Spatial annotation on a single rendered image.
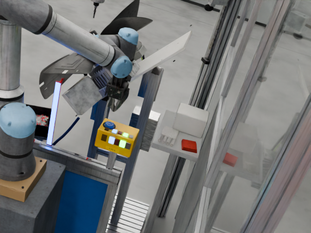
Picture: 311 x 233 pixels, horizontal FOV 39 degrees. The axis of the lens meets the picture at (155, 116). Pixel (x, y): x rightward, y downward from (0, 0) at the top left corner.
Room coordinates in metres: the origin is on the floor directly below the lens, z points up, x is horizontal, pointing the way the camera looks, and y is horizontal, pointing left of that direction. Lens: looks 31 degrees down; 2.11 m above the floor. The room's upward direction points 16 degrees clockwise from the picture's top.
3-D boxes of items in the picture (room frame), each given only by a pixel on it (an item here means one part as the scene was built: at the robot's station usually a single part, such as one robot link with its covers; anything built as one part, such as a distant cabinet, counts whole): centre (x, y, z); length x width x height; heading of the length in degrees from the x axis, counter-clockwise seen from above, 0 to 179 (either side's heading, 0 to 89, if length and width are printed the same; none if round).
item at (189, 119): (2.09, -0.19, 0.92); 0.17 x 0.16 x 0.11; 86
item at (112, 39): (1.46, 0.25, 1.45); 0.11 x 0.11 x 0.08; 38
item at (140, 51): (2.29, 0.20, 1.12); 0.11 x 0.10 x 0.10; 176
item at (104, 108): (2.06, 0.29, 0.46); 0.09 x 0.04 x 0.91; 176
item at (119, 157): (2.05, 0.17, 0.56); 0.19 x 0.04 x 0.04; 86
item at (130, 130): (1.56, 0.13, 1.02); 0.16 x 0.10 x 0.11; 86
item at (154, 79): (2.05, 0.06, 0.58); 0.09 x 0.04 x 1.15; 176
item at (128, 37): (1.54, 0.18, 1.46); 0.09 x 0.08 x 0.11; 128
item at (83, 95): (1.88, 0.37, 0.98); 0.20 x 0.16 x 0.20; 86
